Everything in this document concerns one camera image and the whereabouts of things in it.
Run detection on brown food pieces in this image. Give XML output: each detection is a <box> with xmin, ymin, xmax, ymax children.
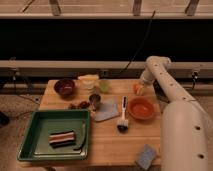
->
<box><xmin>68</xmin><ymin>101</ymin><xmax>90</xmax><ymax>109</ymax></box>

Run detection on blue sponge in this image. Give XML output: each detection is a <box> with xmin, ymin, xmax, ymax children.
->
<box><xmin>136</xmin><ymin>144</ymin><xmax>157</xmax><ymax>170</ymax></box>

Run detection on green plastic tray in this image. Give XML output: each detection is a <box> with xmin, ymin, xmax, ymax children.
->
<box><xmin>17</xmin><ymin>109</ymin><xmax>90</xmax><ymax>162</ymax></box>

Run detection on black cable on wall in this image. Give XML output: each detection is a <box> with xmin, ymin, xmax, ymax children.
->
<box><xmin>120</xmin><ymin>9</ymin><xmax>157</xmax><ymax>74</ymax></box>

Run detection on striped block in tray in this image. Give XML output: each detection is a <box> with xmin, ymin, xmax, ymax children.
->
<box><xmin>49</xmin><ymin>131</ymin><xmax>76</xmax><ymax>148</ymax></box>

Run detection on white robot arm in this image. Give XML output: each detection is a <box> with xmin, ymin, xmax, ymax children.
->
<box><xmin>140</xmin><ymin>56</ymin><xmax>213</xmax><ymax>171</ymax></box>

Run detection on orange bowl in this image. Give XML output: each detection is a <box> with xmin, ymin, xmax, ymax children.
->
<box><xmin>127</xmin><ymin>97</ymin><xmax>154</xmax><ymax>120</ymax></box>

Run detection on purple bowl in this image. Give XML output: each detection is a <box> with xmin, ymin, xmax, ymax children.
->
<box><xmin>54</xmin><ymin>78</ymin><xmax>75</xmax><ymax>98</ymax></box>

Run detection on small metal cup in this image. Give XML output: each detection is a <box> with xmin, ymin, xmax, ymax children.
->
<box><xmin>89</xmin><ymin>94</ymin><xmax>101</xmax><ymax>111</ymax></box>

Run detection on black white dish brush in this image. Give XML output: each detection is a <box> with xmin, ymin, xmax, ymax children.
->
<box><xmin>117</xmin><ymin>97</ymin><xmax>129</xmax><ymax>133</ymax></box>

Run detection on yellow white container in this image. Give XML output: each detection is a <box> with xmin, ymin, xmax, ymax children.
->
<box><xmin>78</xmin><ymin>74</ymin><xmax>99</xmax><ymax>90</ymax></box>

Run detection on orange apple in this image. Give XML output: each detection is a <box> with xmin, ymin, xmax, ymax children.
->
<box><xmin>133</xmin><ymin>84</ymin><xmax>141</xmax><ymax>95</ymax></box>

